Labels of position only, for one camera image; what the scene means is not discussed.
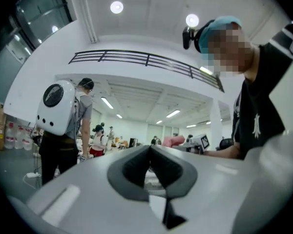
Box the black office chair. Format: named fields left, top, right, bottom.
left=216, top=137, right=235, bottom=151

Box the black balcony railing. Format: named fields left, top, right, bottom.
left=68, top=49, right=225, bottom=93

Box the teal cap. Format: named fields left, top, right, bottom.
left=198, top=15, right=243, bottom=61

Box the person's head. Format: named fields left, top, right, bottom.
left=199, top=15, right=261, bottom=78

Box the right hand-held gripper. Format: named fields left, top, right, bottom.
left=185, top=134, right=210, bottom=155

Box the person's right forearm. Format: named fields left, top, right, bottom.
left=205, top=142, right=243, bottom=160

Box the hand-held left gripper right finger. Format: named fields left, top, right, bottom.
left=150, top=145, right=264, bottom=234

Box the black head-mounted camera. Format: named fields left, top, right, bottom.
left=182, top=25, right=199, bottom=50

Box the round ceiling lamp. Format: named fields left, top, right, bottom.
left=185, top=13, right=200, bottom=27
left=109, top=0, right=124, bottom=15

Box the person's black t-shirt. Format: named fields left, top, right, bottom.
left=231, top=23, right=293, bottom=161

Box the white hard-shell backpack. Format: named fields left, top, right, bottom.
left=36, top=79, right=77, bottom=137

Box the clear water jug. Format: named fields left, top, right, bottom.
left=23, top=127, right=34, bottom=151
left=3, top=122, right=15, bottom=150
left=14, top=124, right=24, bottom=150

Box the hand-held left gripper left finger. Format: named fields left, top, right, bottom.
left=26, top=145, right=167, bottom=234

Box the pink cloth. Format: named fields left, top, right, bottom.
left=162, top=135, right=186, bottom=147

